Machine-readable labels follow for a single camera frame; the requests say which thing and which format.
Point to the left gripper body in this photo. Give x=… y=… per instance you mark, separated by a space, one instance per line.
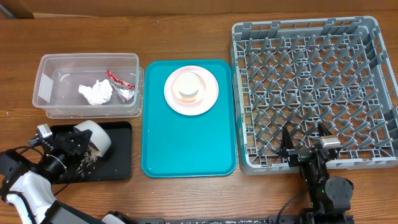
x=58 y=162

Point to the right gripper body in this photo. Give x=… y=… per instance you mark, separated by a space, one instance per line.
x=299 y=155

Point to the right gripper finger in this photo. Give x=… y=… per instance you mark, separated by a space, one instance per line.
x=286 y=142
x=322 y=130

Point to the grey bowl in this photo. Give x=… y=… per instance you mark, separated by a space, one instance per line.
x=99 y=140

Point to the white napkin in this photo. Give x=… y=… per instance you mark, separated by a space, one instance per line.
x=98 y=94

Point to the red foil wrapper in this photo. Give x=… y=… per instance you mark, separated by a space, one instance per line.
x=123 y=89

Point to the cream paper cup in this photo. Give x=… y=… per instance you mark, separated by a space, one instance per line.
x=188 y=84

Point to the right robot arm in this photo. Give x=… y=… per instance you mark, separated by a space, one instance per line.
x=330 y=196

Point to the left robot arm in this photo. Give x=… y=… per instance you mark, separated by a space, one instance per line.
x=29 y=172

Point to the grey dishwasher rack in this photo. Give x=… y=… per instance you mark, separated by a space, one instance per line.
x=296 y=74

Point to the black plastic tray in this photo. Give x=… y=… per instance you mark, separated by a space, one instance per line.
x=116 y=164

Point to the clear plastic bin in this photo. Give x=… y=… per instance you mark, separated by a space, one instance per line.
x=60 y=75

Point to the large pink plate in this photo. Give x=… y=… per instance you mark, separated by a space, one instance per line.
x=210 y=96

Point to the teal plastic tray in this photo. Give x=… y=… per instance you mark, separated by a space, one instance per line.
x=176 y=145

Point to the cardboard backdrop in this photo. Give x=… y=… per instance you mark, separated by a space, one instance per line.
x=30 y=8

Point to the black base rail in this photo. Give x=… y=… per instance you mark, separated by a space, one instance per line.
x=217 y=221

